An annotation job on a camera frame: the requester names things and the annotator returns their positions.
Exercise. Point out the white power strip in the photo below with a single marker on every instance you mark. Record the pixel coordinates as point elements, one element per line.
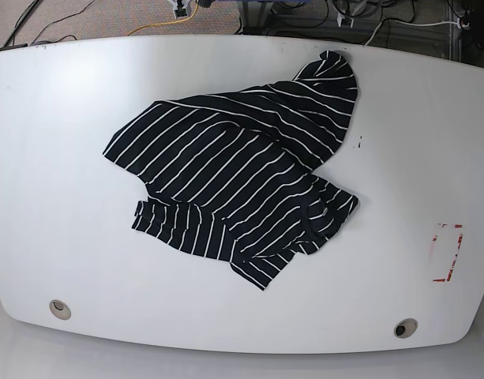
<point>181,8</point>

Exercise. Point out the left table cable grommet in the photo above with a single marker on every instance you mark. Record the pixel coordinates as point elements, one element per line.
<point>60,310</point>

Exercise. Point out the navy white striped t-shirt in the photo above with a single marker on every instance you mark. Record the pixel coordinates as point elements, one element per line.
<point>231,176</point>

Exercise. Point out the right table cable grommet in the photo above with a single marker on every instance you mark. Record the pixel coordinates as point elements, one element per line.
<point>405,328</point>

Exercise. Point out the table cable grommet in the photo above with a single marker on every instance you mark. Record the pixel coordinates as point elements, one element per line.
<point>405,328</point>
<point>60,310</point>

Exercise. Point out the red tape rectangle marking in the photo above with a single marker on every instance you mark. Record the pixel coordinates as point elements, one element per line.
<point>445,249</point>

